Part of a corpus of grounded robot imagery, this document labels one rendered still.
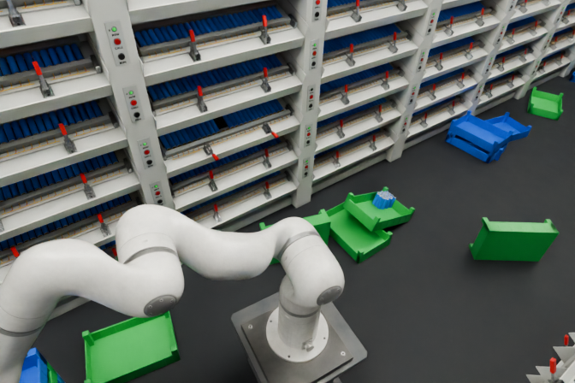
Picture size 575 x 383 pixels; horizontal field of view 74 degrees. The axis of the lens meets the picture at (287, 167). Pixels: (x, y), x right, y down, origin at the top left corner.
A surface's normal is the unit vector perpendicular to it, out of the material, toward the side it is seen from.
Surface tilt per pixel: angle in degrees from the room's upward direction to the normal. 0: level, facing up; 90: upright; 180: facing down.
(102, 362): 0
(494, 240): 90
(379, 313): 0
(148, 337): 0
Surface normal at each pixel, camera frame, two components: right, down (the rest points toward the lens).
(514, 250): -0.02, 0.64
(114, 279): -0.16, 0.09
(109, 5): 0.57, 0.54
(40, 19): 0.24, -0.51
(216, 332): 0.02, -0.77
